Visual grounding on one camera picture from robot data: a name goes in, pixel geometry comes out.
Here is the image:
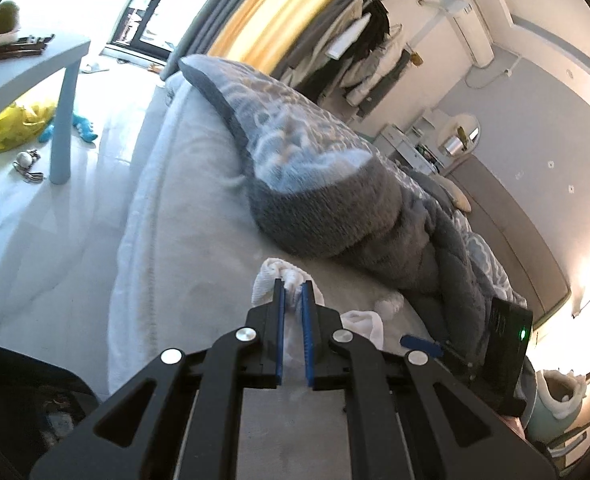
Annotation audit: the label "white sock pile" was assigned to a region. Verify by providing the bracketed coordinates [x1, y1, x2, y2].
[250, 257, 386, 366]

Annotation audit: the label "white green fuzzy boot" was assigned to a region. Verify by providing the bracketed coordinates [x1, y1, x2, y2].
[526, 370, 587, 444]

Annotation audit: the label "blue patterned bed sheet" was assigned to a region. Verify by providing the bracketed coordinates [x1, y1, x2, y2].
[452, 210, 527, 309]

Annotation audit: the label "grey bed sheet mattress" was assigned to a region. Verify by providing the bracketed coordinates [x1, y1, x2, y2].
[106, 71, 457, 480]

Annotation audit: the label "grey upholstered headboard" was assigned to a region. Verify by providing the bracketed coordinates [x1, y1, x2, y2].
[448, 156, 571, 327]

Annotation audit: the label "beige pillow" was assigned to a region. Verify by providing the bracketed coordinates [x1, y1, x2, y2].
[431, 174, 472, 214]

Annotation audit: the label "dark grey fluffy blanket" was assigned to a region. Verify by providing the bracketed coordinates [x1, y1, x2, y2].
[180, 54, 498, 363]

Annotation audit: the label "white vanity desk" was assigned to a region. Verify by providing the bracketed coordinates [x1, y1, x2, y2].
[373, 108, 450, 176]

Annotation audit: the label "round vanity mirror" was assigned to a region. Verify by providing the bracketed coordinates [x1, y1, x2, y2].
[436, 113, 482, 158]

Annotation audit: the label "teal plush toy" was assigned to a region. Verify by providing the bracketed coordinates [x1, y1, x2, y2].
[38, 114, 97, 143]

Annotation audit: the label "hanging clothes rack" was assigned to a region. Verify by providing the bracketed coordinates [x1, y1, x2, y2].
[280, 0, 419, 118]

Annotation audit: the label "keys with white ball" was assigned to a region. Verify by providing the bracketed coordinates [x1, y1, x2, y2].
[13, 148, 44, 183]

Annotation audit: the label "yellow curtain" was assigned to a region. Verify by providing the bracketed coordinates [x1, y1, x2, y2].
[208, 0, 332, 74]

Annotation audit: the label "grey curtain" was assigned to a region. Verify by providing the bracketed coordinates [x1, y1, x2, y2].
[159, 0, 245, 81]

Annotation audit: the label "yellow plastic bag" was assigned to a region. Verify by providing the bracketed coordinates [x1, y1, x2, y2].
[0, 101, 56, 153]

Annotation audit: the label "black framed window door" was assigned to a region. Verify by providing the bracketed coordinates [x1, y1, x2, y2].
[107, 0, 175, 62]

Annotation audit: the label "light blue side table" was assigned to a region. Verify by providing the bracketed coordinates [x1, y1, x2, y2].
[0, 32, 92, 187]

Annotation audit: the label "brown sticks bundle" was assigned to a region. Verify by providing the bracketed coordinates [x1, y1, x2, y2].
[0, 34, 55, 61]

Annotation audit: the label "white wall air conditioner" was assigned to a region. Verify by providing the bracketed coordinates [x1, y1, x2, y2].
[439, 0, 495, 68]

